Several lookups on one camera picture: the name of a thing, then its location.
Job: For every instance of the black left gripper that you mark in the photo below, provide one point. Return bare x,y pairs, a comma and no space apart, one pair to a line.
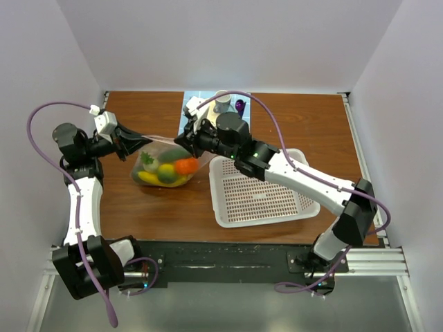
127,142

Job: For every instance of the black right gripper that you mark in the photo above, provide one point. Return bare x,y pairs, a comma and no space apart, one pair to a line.
190,140

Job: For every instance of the green fake cucumber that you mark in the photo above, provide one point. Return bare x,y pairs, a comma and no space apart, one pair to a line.
172,155

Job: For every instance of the orange fake fruit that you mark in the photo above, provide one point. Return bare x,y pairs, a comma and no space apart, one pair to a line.
186,166

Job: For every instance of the clear polka dot zip bag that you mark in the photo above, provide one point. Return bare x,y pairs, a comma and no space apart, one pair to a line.
160,144

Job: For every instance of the white fake radish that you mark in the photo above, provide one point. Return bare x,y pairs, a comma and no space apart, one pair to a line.
149,163

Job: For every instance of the yellow fake lemon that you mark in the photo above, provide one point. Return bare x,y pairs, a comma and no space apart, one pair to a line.
166,173

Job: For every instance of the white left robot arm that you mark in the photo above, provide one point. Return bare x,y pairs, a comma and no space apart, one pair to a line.
85,254

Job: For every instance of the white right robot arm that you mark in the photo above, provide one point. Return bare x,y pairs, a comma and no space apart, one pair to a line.
352,202

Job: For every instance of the light blue checked placemat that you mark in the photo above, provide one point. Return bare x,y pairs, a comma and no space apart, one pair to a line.
211,114

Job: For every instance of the grey ceramic mug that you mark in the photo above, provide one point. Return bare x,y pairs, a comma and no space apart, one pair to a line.
222,102

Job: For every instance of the purple metal spoon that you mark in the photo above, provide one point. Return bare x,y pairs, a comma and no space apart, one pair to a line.
240,106

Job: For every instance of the white perforated plastic basket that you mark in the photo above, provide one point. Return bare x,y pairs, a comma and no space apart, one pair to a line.
240,201

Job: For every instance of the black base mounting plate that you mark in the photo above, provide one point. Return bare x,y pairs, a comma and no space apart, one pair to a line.
219,262

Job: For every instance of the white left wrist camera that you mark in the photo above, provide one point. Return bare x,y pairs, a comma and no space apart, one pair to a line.
105,124

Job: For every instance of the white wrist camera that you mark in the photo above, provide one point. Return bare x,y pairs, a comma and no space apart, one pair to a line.
196,109
105,124

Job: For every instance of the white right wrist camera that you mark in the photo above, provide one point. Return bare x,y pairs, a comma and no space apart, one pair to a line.
196,109

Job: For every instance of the aluminium frame rail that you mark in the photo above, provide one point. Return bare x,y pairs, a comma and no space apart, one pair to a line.
89,264

